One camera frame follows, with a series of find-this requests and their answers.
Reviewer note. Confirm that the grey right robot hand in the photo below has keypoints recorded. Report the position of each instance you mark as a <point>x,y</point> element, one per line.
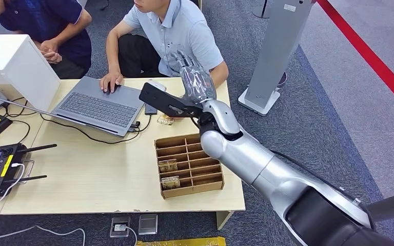
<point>197,83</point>

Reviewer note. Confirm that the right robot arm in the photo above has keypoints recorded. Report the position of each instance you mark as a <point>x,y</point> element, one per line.
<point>251,159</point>

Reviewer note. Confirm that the gold wrapped card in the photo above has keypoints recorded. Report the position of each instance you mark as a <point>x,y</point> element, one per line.
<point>170,182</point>
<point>165,119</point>
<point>168,165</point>

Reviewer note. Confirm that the person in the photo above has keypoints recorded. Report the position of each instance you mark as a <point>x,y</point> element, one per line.
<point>183,34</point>
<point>61,37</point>

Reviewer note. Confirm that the person's hand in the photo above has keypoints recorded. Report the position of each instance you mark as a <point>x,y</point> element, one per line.
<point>50,51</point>
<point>110,81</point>

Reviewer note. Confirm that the white computer mouse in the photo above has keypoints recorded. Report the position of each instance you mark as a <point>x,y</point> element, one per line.
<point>158,85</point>

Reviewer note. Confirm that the black phone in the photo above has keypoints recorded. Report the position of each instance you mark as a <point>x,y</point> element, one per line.
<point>150,109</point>

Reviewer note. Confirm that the grey pillar stand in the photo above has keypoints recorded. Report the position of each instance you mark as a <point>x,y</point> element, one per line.
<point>275,51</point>

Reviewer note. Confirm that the cardboard divider box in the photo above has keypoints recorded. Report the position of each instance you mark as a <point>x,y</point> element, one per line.
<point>197,183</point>

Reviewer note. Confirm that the grey laptop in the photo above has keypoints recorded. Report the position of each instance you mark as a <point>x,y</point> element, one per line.
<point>98,107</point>

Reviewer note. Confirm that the wooden desk leg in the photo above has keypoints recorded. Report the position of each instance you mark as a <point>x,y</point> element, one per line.
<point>224,219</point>

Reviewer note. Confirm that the grey floor socket cover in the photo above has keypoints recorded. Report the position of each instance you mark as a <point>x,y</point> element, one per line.
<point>148,224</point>

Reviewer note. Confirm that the yellow strip object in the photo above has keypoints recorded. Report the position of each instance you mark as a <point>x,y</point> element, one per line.
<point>183,242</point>

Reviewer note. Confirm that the floor power socket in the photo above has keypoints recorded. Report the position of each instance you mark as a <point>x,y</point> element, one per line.
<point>119,226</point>

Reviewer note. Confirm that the red floor tape line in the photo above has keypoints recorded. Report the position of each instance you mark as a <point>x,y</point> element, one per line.
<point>370,57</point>

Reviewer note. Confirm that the white box case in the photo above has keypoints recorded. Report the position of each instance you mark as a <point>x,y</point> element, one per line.
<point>10,64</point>

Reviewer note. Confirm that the grey metal bar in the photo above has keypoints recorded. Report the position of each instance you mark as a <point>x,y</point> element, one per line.
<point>392,205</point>

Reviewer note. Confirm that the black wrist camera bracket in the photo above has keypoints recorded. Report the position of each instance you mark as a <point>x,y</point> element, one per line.
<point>163,100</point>

